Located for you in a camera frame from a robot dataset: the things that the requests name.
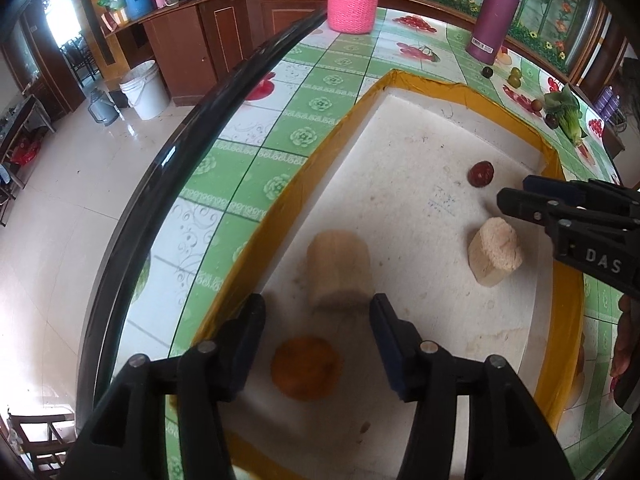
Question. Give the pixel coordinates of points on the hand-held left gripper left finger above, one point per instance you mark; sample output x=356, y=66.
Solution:
x=247, y=345

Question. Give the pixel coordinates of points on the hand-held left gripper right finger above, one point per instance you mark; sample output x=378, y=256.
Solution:
x=387, y=340

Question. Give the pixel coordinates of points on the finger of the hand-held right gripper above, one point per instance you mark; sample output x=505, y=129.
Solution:
x=542, y=184
x=520, y=205

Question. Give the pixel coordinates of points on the white foam tray yellow edge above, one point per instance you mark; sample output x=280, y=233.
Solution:
x=410, y=160

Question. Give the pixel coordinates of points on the person's right hand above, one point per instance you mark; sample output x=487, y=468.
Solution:
x=629, y=340

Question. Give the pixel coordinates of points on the small red fruit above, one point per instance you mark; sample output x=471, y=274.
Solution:
x=481, y=174

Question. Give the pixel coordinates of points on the beige bread roll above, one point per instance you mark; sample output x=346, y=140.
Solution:
x=495, y=250
x=337, y=270

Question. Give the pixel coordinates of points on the round orange cake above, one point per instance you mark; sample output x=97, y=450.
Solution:
x=306, y=367

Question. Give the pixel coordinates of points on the dark mangosteen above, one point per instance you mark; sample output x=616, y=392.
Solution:
x=551, y=120

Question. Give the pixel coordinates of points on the green bok choy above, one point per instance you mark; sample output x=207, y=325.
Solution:
x=567, y=112

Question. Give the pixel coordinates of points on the brown kiwi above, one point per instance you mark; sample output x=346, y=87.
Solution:
x=536, y=105

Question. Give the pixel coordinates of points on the green round fruit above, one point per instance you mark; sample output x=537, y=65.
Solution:
x=513, y=82
x=516, y=72

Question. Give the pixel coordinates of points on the dark purple plum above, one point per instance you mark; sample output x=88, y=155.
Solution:
x=486, y=72

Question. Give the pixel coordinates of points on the purple thermos flask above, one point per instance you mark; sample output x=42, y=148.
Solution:
x=492, y=15

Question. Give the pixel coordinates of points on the green checked fruit-print tablecloth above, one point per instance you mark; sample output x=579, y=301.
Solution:
x=320, y=105

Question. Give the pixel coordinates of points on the wooden chair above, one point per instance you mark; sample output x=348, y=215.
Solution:
x=40, y=440

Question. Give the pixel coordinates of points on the white plastic bucket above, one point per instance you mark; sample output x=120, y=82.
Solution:
x=145, y=92

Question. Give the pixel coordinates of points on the wooden cabinet counter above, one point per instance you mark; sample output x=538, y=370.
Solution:
x=200, y=40

